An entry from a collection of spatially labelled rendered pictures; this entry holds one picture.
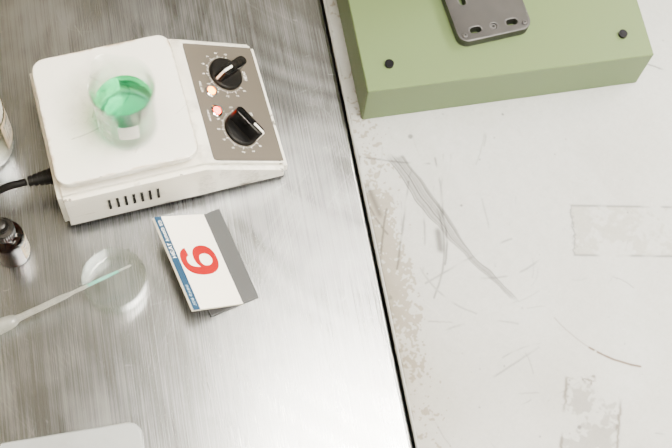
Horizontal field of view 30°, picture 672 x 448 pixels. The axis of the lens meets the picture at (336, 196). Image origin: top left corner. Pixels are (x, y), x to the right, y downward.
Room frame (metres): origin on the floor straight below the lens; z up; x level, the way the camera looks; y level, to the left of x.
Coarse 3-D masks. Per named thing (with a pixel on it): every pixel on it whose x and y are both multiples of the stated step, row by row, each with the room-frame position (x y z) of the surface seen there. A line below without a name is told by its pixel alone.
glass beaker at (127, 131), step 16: (96, 64) 0.44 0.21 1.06; (112, 64) 0.45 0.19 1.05; (128, 64) 0.45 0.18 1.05; (144, 64) 0.45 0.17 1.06; (96, 80) 0.44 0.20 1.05; (144, 80) 0.45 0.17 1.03; (96, 112) 0.41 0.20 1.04; (112, 112) 0.40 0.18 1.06; (128, 112) 0.41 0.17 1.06; (144, 112) 0.41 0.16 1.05; (112, 128) 0.40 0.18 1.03; (128, 128) 0.41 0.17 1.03; (144, 128) 0.41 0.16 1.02; (112, 144) 0.40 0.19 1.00; (128, 144) 0.40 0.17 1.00; (144, 144) 0.41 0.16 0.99
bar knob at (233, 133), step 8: (232, 112) 0.47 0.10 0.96; (240, 112) 0.47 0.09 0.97; (232, 120) 0.46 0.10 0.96; (240, 120) 0.46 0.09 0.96; (248, 120) 0.46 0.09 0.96; (232, 128) 0.46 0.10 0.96; (240, 128) 0.46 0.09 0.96; (248, 128) 0.46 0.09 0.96; (256, 128) 0.46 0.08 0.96; (232, 136) 0.45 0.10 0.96; (240, 136) 0.45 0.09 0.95; (248, 136) 0.45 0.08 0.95; (256, 136) 0.45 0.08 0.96; (240, 144) 0.45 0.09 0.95; (248, 144) 0.45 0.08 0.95
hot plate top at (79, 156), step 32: (64, 64) 0.47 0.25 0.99; (160, 64) 0.49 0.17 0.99; (64, 96) 0.44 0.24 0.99; (160, 96) 0.46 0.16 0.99; (64, 128) 0.41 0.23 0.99; (96, 128) 0.42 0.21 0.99; (160, 128) 0.43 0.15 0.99; (192, 128) 0.44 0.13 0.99; (64, 160) 0.39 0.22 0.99; (96, 160) 0.39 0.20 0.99; (128, 160) 0.40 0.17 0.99; (160, 160) 0.40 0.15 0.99
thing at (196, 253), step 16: (176, 224) 0.37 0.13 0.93; (192, 224) 0.38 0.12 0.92; (176, 240) 0.36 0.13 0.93; (192, 240) 0.36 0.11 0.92; (208, 240) 0.37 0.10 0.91; (192, 256) 0.35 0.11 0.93; (208, 256) 0.35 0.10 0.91; (192, 272) 0.33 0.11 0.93; (208, 272) 0.34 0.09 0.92; (224, 272) 0.34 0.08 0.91; (192, 288) 0.32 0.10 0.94; (208, 288) 0.32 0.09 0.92; (224, 288) 0.33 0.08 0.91; (208, 304) 0.31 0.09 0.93
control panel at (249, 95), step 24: (192, 48) 0.52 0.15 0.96; (216, 48) 0.54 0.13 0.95; (240, 48) 0.55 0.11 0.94; (192, 72) 0.50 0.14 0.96; (216, 96) 0.49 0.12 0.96; (240, 96) 0.50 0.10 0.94; (264, 96) 0.51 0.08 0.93; (216, 120) 0.46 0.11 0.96; (264, 120) 0.48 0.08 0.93; (216, 144) 0.44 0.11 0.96; (264, 144) 0.46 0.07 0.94
